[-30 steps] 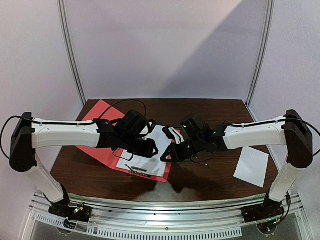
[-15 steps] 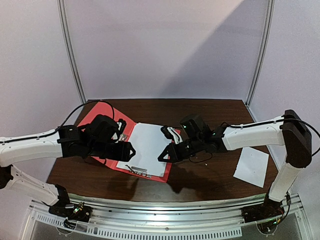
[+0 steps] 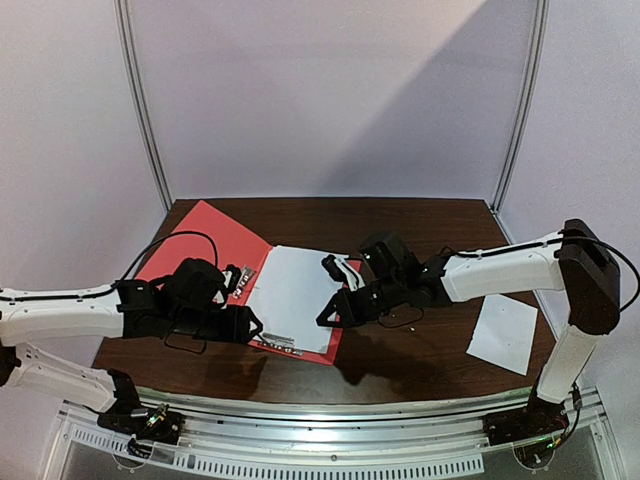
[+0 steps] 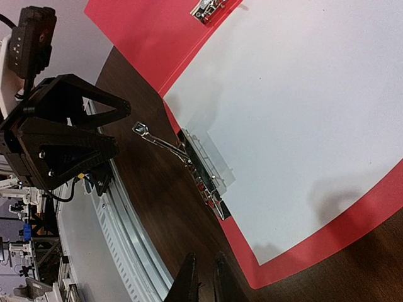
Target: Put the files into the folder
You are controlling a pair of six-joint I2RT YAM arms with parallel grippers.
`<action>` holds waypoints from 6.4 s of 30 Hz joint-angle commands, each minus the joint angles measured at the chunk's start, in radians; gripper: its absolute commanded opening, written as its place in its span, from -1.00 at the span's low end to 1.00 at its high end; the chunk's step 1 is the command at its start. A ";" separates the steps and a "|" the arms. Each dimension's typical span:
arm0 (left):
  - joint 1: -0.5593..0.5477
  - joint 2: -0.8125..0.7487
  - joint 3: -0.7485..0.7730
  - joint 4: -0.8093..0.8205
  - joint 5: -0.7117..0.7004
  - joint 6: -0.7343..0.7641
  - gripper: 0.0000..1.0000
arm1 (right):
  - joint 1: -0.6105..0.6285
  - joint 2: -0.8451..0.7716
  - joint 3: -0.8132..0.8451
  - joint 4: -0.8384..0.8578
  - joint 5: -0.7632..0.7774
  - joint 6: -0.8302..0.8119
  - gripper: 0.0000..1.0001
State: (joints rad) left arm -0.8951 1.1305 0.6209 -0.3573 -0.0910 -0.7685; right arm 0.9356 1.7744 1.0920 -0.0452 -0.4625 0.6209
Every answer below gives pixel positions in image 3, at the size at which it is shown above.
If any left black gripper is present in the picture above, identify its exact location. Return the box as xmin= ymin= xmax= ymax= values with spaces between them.
xmin=170 ymin=304 xmax=263 ymax=343

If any large white paper sheet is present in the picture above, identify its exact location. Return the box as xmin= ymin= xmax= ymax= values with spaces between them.
xmin=247 ymin=246 xmax=342 ymax=354

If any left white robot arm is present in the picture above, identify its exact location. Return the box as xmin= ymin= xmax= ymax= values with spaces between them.
xmin=1 ymin=275 xmax=263 ymax=434

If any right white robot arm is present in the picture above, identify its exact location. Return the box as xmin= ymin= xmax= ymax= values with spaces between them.
xmin=316 ymin=219 xmax=622 ymax=436

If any metal bottom folder clip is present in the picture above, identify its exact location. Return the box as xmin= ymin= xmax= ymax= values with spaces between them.
xmin=256 ymin=333 xmax=303 ymax=357

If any metal spine folder clip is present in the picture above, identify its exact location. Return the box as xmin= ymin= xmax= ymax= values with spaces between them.
xmin=232 ymin=266 xmax=256 ymax=299

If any small white paper sheet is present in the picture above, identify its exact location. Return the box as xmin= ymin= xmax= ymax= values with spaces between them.
xmin=466 ymin=295 xmax=538 ymax=376

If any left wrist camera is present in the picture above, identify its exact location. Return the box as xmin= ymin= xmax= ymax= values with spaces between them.
xmin=160 ymin=258 xmax=241 ymax=312

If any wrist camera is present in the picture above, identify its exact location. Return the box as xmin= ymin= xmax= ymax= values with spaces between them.
xmin=160 ymin=258 xmax=241 ymax=312
xmin=321 ymin=231 xmax=421 ymax=291

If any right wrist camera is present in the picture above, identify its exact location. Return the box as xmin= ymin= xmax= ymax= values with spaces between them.
xmin=321 ymin=231 xmax=421 ymax=291

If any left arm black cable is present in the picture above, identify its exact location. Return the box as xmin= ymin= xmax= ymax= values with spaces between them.
xmin=119 ymin=230 xmax=220 ymax=286

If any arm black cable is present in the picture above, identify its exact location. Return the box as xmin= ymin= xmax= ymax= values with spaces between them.
xmin=559 ymin=229 xmax=640 ymax=314
xmin=119 ymin=230 xmax=220 ymax=286

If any aluminium front rail frame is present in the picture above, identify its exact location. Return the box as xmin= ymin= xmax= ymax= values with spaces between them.
xmin=44 ymin=388 xmax=626 ymax=479

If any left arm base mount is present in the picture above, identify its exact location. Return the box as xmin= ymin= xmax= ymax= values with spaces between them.
xmin=97 ymin=369 xmax=185 ymax=460

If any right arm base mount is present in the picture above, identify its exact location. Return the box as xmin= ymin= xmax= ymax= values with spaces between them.
xmin=482 ymin=384 xmax=582 ymax=471

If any right aluminium corner post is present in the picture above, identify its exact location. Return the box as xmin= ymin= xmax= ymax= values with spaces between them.
xmin=490 ymin=0 xmax=549 ymax=216

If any aluminium corner post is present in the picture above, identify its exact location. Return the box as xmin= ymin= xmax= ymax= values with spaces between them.
xmin=490 ymin=0 xmax=549 ymax=216
xmin=114 ymin=0 xmax=173 ymax=212

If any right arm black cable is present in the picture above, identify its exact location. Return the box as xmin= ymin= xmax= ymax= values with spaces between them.
xmin=559 ymin=229 xmax=640 ymax=314

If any left aluminium corner post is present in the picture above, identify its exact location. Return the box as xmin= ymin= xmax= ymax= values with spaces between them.
xmin=114 ymin=0 xmax=173 ymax=212

